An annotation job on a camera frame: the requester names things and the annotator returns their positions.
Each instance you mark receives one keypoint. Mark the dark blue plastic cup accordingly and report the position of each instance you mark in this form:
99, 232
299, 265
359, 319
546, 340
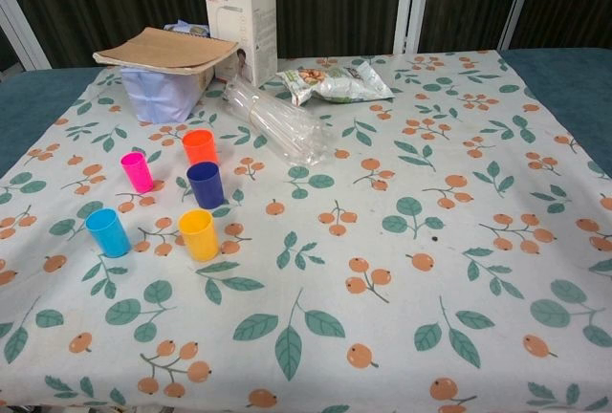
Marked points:
206, 190

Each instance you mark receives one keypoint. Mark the yellow plastic cup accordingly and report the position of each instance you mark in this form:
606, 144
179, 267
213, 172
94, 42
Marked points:
200, 238

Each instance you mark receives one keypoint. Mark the pink plastic cup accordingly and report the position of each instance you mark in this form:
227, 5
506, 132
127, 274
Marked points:
137, 174

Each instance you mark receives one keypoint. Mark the light blue plastic cup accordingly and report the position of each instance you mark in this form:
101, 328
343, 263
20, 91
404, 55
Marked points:
110, 236

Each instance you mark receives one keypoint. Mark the clear plastic packaging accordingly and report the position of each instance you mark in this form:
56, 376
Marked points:
277, 121

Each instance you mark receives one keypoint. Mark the floral fruit print tablecloth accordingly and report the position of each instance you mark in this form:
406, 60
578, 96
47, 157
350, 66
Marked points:
363, 250

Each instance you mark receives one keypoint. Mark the nut snack bag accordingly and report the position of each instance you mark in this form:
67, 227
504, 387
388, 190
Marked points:
334, 83

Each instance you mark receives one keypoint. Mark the orange plastic cup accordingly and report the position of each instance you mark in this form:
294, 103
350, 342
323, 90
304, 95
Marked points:
200, 145

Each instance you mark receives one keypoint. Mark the tall white carton box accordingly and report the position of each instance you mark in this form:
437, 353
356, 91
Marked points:
234, 11

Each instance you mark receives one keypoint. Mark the teal table cover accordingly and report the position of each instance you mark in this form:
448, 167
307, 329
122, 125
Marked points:
28, 97

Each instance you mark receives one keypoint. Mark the dark folding screen white frame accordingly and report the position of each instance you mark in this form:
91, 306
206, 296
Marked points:
334, 2

